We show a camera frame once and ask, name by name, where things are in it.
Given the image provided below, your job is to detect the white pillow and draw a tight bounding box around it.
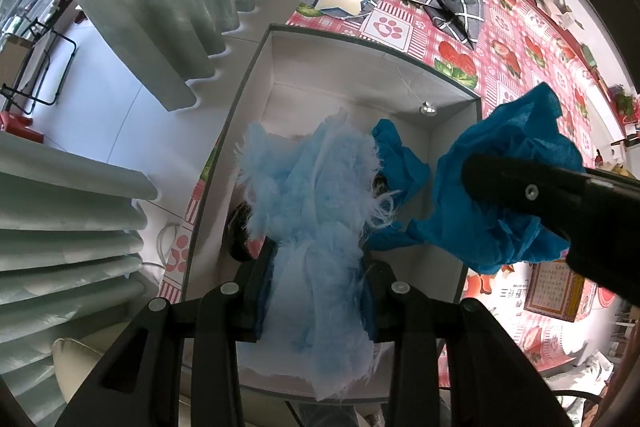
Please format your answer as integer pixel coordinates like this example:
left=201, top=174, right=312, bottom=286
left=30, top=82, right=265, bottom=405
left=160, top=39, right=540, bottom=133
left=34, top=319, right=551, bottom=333
left=545, top=352, right=617, bottom=414

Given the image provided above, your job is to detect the small plant with red flowers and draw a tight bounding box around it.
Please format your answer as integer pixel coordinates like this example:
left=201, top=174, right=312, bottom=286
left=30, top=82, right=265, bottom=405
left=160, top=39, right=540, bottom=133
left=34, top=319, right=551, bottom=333
left=612, top=86, right=640, bottom=124

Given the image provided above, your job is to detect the white cord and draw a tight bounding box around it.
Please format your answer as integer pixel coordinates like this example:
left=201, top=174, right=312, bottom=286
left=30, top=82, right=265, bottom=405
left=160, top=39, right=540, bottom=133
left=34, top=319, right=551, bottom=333
left=156, top=221, right=182, bottom=267

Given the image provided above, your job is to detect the white red-topped cabinet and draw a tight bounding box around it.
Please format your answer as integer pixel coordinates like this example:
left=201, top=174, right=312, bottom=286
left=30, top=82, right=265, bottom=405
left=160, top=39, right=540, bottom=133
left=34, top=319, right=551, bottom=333
left=530, top=0, right=626, bottom=108

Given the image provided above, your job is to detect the blue fleece cloth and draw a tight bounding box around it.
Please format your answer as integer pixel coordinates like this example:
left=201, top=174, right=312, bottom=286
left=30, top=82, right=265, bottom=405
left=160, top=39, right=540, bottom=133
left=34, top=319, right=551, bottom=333
left=407, top=83, right=586, bottom=275
left=365, top=118, right=431, bottom=250

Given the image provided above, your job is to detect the cardboard box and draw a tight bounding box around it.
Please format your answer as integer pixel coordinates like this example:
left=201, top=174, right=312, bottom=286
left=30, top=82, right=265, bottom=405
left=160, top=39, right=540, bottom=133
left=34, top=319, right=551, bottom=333
left=0, top=34, right=37, bottom=88

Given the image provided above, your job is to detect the black folding frame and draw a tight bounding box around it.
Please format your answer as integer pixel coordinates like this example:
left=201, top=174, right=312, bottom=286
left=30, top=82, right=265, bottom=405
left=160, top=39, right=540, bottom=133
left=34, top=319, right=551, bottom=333
left=0, top=19, right=79, bottom=116

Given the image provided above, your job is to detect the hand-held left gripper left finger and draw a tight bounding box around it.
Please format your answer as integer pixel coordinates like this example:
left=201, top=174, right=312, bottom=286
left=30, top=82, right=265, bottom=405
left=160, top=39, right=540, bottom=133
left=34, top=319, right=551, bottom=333
left=55, top=239, right=281, bottom=427

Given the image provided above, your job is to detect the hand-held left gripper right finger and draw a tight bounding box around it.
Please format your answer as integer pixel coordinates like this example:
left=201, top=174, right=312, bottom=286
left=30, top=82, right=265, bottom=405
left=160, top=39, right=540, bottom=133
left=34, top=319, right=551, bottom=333
left=360, top=259, right=573, bottom=427

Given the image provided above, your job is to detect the red plastic stool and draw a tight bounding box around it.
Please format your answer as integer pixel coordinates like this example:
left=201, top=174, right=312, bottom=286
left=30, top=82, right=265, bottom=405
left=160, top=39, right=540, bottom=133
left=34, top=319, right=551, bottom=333
left=0, top=111, right=44, bottom=144

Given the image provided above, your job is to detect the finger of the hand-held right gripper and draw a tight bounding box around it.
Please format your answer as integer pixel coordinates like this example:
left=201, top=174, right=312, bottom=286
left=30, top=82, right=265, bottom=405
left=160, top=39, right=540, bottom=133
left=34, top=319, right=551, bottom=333
left=460, top=154, right=591, bottom=242

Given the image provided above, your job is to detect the black cable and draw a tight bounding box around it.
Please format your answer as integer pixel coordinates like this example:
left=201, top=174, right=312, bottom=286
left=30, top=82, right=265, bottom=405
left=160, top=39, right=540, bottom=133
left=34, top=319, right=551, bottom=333
left=550, top=388, right=607, bottom=408

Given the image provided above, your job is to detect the grey storage box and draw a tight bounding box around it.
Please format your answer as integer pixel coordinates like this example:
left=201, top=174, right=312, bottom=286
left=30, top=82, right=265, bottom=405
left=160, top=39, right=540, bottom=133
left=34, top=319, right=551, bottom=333
left=180, top=23, right=483, bottom=400

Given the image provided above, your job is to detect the light blue fluffy cloth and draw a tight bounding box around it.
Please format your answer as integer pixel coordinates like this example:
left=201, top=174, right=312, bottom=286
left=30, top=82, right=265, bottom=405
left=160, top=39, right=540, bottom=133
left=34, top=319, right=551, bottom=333
left=235, top=109, right=401, bottom=403

